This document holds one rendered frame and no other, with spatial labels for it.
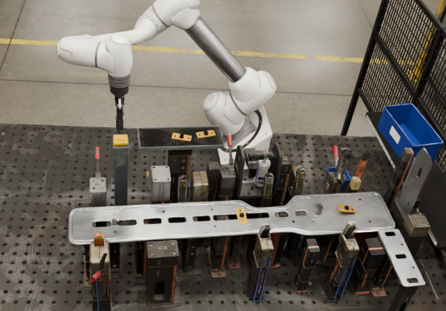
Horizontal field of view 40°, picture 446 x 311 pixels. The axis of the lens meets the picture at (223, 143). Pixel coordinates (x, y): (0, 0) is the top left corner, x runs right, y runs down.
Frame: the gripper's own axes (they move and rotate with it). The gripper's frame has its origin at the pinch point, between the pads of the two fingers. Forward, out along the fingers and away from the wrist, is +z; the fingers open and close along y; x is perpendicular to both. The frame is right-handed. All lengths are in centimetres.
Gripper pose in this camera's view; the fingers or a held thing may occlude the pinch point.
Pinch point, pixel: (119, 122)
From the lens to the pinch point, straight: 259.6
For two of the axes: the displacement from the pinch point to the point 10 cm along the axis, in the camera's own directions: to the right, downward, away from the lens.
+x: 9.8, -0.3, 1.9
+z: -1.1, 7.5, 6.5
